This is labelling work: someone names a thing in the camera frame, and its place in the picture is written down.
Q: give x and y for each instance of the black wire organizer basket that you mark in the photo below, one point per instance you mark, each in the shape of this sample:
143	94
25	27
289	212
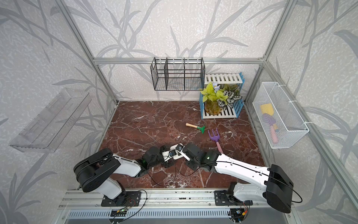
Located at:
183	74

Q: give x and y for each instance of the clear acrylic wall shelf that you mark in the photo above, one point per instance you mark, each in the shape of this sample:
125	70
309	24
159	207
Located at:
45	133

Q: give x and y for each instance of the blue white slatted crate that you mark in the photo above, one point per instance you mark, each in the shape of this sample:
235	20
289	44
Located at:
221	78

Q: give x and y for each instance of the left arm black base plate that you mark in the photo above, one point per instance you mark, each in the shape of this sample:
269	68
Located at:
125	199

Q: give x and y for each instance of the yellow trowel in basket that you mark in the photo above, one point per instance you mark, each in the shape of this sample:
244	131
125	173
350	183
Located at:
267	108

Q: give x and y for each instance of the aluminium front rail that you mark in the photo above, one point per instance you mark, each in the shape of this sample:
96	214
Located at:
150	199

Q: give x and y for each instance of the white wire mesh basket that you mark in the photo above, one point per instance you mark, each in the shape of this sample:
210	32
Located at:
290	126

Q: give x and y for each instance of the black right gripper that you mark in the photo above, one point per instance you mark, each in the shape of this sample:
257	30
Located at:
189	166

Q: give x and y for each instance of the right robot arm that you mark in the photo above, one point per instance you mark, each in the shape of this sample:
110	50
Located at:
271	183

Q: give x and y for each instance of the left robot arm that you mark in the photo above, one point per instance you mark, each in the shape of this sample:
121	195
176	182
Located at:
94	173

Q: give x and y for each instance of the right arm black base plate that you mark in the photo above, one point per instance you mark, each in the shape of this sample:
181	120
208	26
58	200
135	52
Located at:
222	198

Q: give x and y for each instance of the green rake wooden handle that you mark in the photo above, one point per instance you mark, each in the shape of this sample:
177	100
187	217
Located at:
202	129

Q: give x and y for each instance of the purple fork pink handle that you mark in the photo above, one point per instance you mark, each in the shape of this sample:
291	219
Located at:
215	136

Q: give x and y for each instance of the potted plant glass jar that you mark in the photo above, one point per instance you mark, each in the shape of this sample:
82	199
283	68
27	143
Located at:
220	98

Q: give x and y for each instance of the purple pink trowel in basket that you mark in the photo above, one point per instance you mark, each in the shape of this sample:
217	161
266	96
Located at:
271	121

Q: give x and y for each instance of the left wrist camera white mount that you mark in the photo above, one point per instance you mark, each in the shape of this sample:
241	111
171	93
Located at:
174	149

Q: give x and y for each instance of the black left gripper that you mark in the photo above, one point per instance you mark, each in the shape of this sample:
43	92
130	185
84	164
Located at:
159	152

